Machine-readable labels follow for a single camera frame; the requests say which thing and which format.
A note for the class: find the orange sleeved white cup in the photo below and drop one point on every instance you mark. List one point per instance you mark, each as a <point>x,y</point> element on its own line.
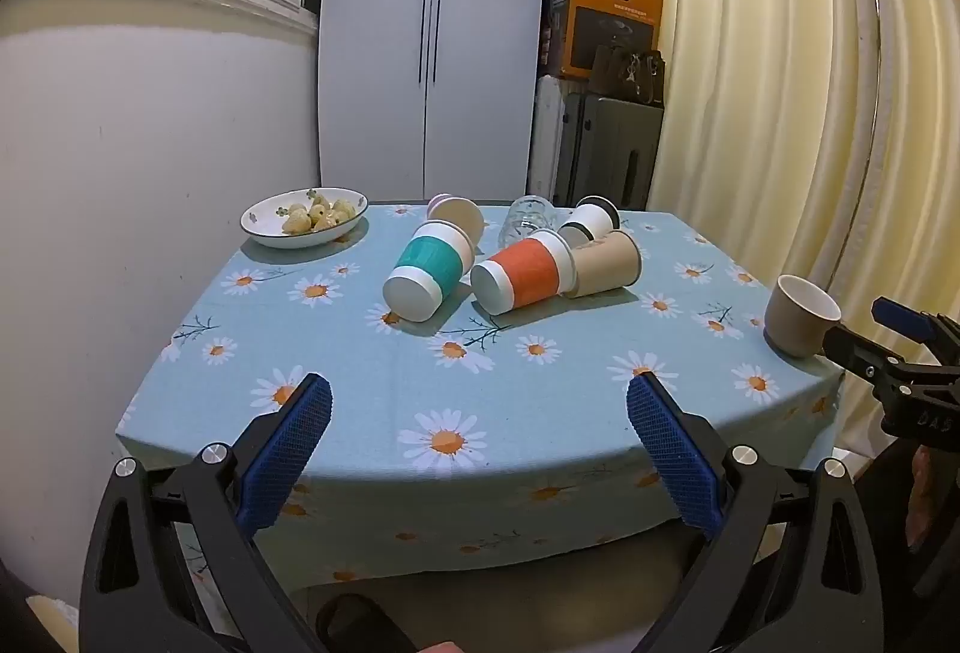
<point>525,270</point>

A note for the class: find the brown handbag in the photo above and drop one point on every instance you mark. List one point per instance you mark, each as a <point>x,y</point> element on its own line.
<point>630,71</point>

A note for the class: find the cream curtain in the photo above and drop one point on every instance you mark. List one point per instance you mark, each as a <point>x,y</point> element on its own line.
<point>750,98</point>

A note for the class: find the blue daisy tablecloth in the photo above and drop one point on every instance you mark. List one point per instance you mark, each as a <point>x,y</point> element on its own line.
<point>525,390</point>

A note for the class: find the white wardrobe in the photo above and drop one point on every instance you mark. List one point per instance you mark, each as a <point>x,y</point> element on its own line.
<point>375,60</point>

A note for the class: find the pink cup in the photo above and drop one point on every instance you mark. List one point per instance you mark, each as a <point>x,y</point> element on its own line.
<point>454,212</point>

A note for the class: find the white floral plate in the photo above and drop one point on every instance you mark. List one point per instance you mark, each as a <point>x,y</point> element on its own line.
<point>262,225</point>

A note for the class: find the pile of yellow-green fruits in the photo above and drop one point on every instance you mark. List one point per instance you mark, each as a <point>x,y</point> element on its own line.
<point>319,214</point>

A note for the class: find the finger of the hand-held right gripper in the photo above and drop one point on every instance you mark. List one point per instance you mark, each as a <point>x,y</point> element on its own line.
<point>907,319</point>
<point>862,353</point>

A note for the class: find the black rimmed white cup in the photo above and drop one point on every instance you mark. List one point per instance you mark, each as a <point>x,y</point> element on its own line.
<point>589,219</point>

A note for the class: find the dark grey suitcase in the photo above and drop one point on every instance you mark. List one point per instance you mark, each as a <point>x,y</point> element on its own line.
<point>611,154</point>

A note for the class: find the brown paper cup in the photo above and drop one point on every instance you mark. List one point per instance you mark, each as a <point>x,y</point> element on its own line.
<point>604,267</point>

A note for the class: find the beige cup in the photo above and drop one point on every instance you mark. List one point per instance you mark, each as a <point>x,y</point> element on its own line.
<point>795,319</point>

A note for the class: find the teal sleeved white cup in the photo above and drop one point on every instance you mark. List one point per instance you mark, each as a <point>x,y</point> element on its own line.
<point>427,257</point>

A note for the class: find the orange cardboard box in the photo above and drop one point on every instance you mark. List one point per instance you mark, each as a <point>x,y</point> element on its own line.
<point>611,19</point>

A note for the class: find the clear glass cup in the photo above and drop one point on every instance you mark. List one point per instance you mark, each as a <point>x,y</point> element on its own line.
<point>525,219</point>

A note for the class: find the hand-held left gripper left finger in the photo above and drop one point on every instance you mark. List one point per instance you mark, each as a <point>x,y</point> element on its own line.
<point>289,450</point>

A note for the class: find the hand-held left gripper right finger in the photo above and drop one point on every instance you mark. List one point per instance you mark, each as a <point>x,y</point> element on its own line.
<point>671,450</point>

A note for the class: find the white foam board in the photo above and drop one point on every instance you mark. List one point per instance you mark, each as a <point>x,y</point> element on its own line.
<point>544,135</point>

